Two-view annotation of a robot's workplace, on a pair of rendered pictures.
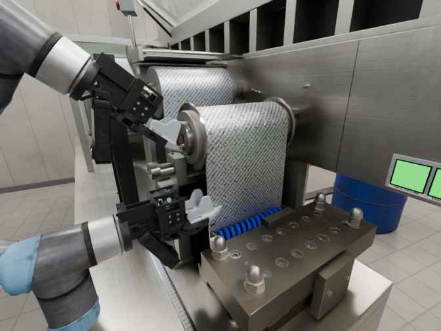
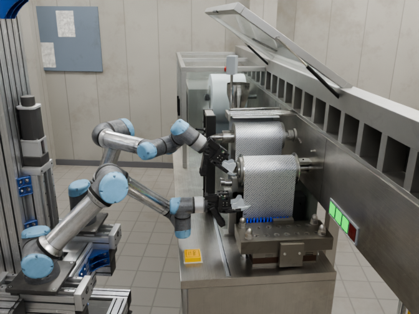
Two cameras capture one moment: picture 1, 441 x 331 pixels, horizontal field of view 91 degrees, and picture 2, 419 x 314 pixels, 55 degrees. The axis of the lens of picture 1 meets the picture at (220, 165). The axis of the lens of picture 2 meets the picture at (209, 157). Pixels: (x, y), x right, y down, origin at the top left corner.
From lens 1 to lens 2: 1.37 m
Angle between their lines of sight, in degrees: 24
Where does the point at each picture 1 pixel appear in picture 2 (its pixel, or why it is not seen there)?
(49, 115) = (147, 91)
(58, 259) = (184, 205)
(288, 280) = (263, 239)
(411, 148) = (333, 196)
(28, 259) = (177, 203)
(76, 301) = (186, 223)
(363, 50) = (327, 144)
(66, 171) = not seen: hidden behind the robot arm
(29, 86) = (136, 61)
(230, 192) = (256, 200)
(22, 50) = (189, 141)
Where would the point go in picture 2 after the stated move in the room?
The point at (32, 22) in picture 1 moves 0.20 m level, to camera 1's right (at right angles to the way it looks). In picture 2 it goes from (193, 133) to (236, 139)
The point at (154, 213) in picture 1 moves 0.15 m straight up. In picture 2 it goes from (217, 199) to (218, 168)
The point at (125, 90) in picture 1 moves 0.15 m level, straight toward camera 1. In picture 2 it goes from (215, 151) to (214, 162)
